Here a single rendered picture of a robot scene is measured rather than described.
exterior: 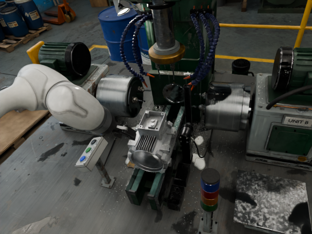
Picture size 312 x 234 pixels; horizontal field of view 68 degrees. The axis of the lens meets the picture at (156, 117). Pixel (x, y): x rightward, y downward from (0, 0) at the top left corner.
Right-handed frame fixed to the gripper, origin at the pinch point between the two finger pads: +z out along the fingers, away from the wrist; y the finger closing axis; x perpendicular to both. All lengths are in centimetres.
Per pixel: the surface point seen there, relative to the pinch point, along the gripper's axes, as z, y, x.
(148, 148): 9.0, -8.1, 3.1
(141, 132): 10.4, -2.5, -3.8
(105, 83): 21.6, 29.7, -30.2
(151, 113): 15.5, -3.3, -14.3
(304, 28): 179, -106, -183
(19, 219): 18, 54, 48
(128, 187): 18.2, 0.9, 21.2
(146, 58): 151, 68, -120
